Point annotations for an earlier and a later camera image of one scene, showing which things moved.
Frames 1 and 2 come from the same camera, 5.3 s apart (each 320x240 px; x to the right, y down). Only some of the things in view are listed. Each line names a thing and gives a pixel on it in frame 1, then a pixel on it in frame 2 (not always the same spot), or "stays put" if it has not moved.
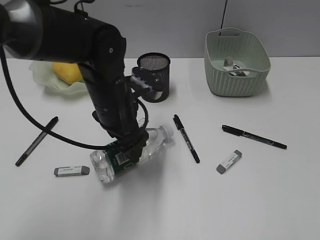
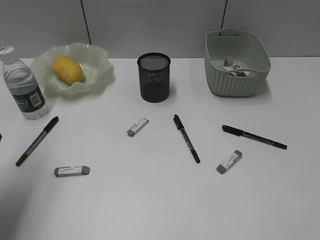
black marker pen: [42, 136] stays put
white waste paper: [228, 64] stays put
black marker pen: [238, 132] stays put
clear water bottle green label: [106, 164] -> [23, 85]
